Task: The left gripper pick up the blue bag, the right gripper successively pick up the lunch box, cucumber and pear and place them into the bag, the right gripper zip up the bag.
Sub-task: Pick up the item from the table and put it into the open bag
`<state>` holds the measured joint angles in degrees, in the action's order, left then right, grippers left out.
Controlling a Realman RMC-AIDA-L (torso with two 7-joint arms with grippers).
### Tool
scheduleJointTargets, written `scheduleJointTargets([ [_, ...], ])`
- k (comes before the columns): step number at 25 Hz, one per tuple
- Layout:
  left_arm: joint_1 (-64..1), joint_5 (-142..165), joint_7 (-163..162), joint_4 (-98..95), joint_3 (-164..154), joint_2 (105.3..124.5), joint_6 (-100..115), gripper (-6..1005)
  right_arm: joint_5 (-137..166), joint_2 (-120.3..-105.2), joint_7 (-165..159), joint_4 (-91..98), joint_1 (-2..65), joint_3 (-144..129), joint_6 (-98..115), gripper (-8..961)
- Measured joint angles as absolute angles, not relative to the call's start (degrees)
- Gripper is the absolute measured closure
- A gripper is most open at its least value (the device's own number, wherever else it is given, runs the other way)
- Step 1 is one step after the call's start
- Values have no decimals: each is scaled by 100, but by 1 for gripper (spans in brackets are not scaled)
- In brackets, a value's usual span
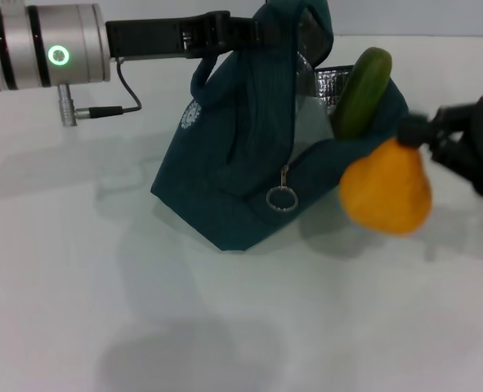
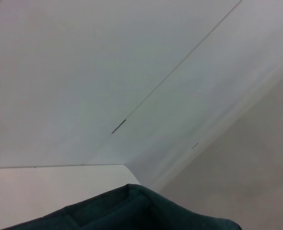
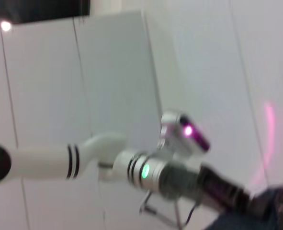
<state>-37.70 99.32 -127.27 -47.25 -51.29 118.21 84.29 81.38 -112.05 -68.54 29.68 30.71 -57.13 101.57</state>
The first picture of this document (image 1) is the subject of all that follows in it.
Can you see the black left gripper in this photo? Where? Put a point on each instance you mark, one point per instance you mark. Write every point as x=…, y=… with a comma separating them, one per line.
x=151, y=36

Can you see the green cucumber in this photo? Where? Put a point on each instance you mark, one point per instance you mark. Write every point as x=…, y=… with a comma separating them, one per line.
x=359, y=98

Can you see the yellow pear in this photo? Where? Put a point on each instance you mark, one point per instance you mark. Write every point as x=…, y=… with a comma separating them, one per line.
x=384, y=192

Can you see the clear container with blue-rimmed lid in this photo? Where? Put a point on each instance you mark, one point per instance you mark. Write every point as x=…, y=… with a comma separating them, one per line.
x=312, y=122

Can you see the dark teal insulated lunch bag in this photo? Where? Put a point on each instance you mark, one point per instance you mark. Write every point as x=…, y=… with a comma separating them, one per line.
x=224, y=155

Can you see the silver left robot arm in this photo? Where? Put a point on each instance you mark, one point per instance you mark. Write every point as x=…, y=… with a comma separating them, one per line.
x=32, y=45

